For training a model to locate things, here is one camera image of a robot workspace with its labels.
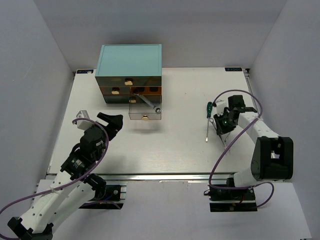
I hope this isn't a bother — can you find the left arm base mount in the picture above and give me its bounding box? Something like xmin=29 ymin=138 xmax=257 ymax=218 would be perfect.
xmin=79 ymin=174 xmax=127 ymax=210

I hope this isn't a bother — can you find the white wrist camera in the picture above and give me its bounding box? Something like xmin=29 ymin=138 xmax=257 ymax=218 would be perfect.
xmin=72 ymin=110 xmax=93 ymax=131
xmin=214 ymin=99 xmax=228 ymax=117

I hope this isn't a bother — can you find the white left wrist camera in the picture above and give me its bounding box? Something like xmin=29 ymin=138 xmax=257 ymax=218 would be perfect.
xmin=72 ymin=110 xmax=93 ymax=131

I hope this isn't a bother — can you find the teal drawer cabinet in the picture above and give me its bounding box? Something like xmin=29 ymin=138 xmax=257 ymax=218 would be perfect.
xmin=95 ymin=44 xmax=162 ymax=97

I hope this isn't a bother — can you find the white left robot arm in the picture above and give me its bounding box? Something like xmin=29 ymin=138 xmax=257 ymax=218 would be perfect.
xmin=7 ymin=111 xmax=123 ymax=240

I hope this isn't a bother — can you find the small combination wrench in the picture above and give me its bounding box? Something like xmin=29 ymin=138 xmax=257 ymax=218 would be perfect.
xmin=209 ymin=117 xmax=230 ymax=149

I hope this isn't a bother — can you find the green handled long screwdriver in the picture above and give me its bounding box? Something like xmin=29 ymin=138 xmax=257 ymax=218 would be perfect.
xmin=205 ymin=101 xmax=213 ymax=143

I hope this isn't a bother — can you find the large ratchet combination wrench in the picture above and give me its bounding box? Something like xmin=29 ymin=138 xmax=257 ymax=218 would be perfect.
xmin=134 ymin=93 xmax=162 ymax=114

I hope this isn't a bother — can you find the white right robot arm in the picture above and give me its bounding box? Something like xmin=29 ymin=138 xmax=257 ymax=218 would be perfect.
xmin=213 ymin=95 xmax=294 ymax=200

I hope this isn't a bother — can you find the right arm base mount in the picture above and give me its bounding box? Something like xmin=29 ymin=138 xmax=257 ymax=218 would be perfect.
xmin=203 ymin=186 xmax=258 ymax=213

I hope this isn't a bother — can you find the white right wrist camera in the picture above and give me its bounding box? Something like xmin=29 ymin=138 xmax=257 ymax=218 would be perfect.
xmin=214 ymin=99 xmax=228 ymax=117

